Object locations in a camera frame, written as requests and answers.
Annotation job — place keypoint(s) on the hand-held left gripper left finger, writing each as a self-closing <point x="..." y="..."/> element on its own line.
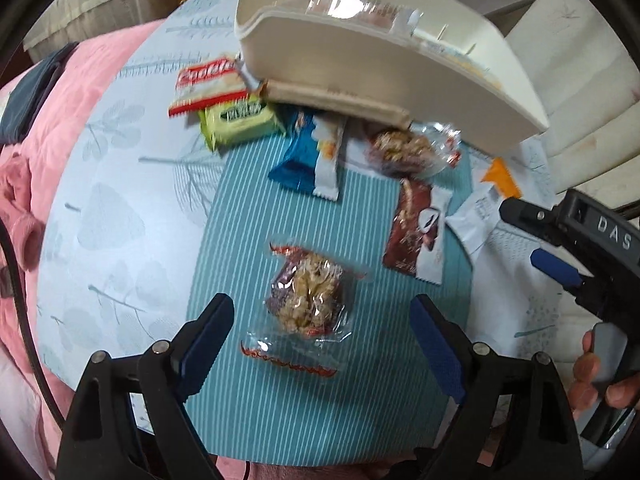
<point x="205" y="350"/>

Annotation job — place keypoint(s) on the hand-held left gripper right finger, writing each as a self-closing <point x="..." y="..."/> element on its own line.
<point x="440" y="350"/>

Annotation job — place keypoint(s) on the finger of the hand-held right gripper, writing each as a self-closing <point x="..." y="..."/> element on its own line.
<point x="530" y="217"/>
<point x="555" y="267"/>

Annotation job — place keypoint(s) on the white packet orange corner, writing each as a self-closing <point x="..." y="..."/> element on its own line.
<point x="480" y="205"/>

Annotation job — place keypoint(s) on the brown chocolate packet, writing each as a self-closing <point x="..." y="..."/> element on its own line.
<point x="415" y="230"/>

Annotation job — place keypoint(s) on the clear nut bar packet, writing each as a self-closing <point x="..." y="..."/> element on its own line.
<point x="307" y="295"/>
<point x="405" y="147"/>

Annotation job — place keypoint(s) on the white plastic storage box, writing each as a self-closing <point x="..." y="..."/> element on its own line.
<point x="380" y="75"/>

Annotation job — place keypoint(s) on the slim white orange packet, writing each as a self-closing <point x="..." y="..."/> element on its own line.
<point x="328" y="165"/>

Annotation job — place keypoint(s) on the green snack packet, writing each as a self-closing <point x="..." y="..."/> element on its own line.
<point x="240" y="120"/>

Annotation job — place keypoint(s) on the red cookie packet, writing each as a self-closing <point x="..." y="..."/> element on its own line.
<point x="210" y="85"/>

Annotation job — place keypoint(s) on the person's right hand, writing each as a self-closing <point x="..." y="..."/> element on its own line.
<point x="585" y="370"/>

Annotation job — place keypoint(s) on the leaf printed tablecloth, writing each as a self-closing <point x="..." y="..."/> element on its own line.
<point x="150" y="240"/>

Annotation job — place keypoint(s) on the cream leaf printed curtain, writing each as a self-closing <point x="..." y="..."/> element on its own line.
<point x="580" y="85"/>

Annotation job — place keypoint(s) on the pink fleece robe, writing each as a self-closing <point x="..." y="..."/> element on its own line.
<point x="20" y="200"/>

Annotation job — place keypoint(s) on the pink bed blanket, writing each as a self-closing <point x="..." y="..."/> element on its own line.
<point x="75" y="95"/>

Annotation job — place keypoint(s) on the navy blue cloth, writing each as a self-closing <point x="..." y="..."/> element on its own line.
<point x="30" y="95"/>

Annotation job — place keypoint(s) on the white lace piano cover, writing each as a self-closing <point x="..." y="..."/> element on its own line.
<point x="100" y="0"/>

